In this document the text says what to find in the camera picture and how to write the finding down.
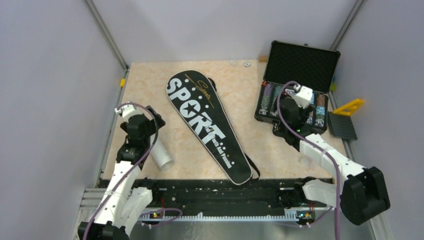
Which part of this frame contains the white shuttlecock tube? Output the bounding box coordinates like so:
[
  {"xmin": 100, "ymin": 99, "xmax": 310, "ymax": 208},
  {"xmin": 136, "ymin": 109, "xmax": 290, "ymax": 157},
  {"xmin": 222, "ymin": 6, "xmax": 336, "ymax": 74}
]
[{"xmin": 150, "ymin": 138, "xmax": 175, "ymax": 171}]

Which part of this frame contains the black racket bag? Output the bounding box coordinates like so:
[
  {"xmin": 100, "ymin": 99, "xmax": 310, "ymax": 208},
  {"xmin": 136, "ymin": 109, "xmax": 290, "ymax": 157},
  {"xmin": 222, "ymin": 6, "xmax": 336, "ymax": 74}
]
[{"xmin": 165, "ymin": 69, "xmax": 254, "ymax": 186}]

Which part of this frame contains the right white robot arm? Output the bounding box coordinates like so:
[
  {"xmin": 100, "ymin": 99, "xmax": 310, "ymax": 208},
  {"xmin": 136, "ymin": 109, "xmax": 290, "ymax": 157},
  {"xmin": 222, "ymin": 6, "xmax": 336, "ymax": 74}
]
[{"xmin": 276, "ymin": 97, "xmax": 391, "ymax": 226}]

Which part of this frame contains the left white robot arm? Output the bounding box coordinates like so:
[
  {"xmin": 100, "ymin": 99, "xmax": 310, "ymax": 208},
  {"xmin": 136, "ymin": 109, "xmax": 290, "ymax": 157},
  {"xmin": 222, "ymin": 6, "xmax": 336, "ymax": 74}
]
[{"xmin": 77, "ymin": 102, "xmax": 165, "ymax": 240}]

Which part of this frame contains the yellow block at corner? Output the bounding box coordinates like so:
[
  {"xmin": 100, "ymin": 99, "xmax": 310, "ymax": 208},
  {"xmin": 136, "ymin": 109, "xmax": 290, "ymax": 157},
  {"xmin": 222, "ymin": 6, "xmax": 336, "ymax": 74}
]
[{"xmin": 329, "ymin": 82, "xmax": 336, "ymax": 92}]

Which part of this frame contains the black perforated plate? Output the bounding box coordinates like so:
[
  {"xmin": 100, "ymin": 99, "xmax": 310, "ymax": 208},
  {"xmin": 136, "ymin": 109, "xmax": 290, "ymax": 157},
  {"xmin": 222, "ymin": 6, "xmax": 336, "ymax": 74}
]
[{"xmin": 327, "ymin": 112, "xmax": 358, "ymax": 141}]

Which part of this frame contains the black poker chip case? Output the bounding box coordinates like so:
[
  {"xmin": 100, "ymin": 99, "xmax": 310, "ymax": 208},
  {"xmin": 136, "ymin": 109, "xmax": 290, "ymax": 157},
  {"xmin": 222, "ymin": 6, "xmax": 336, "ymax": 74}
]
[{"xmin": 254, "ymin": 40, "xmax": 341, "ymax": 134}]

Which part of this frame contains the yellow plastic triangle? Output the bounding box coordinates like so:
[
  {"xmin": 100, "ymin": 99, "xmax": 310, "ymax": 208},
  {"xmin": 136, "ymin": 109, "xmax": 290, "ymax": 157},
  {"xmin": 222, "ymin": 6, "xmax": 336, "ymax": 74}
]
[{"xmin": 332, "ymin": 98, "xmax": 364, "ymax": 117}]

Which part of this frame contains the wooden block at corner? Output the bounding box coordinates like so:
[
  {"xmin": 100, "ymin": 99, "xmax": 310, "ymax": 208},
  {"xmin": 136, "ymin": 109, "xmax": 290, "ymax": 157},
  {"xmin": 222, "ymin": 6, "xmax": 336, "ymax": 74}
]
[{"xmin": 258, "ymin": 55, "xmax": 269, "ymax": 63}]

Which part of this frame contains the translucent tube cap right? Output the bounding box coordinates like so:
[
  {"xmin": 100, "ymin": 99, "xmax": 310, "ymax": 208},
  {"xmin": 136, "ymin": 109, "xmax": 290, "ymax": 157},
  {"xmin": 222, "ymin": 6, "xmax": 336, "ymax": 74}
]
[{"xmin": 228, "ymin": 59, "xmax": 238, "ymax": 66}]

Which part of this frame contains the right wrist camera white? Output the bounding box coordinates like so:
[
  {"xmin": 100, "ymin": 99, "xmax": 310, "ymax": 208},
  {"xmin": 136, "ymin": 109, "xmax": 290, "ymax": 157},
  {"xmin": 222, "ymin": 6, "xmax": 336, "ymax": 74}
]
[{"xmin": 292, "ymin": 84, "xmax": 314, "ymax": 109}]

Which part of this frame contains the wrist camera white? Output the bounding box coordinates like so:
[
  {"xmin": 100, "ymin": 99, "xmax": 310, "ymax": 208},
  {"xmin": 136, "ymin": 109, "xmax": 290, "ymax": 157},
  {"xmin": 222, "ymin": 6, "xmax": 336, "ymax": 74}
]
[
  {"xmin": 292, "ymin": 84, "xmax": 314, "ymax": 109},
  {"xmin": 114, "ymin": 104, "xmax": 143, "ymax": 122}
]

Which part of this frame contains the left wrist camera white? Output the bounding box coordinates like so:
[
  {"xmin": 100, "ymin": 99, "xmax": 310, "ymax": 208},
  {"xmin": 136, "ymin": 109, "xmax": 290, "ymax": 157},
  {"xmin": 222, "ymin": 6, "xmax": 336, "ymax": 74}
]
[{"xmin": 114, "ymin": 104, "xmax": 143, "ymax": 122}]

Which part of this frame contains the yellow clip on rail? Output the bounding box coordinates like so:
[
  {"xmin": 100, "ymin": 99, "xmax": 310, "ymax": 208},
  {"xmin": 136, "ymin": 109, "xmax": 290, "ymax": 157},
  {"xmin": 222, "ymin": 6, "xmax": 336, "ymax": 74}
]
[{"xmin": 119, "ymin": 78, "xmax": 126, "ymax": 88}]

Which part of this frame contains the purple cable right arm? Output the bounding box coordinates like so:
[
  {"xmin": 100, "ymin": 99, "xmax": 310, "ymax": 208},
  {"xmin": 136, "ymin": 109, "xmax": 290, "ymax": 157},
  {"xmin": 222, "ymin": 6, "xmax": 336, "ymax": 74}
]
[{"xmin": 276, "ymin": 80, "xmax": 342, "ymax": 240}]

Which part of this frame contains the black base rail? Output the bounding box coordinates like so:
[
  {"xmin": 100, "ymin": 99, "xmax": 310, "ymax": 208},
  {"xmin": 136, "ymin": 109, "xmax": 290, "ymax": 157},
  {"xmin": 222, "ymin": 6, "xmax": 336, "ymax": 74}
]
[{"xmin": 132, "ymin": 178, "xmax": 329, "ymax": 224}]

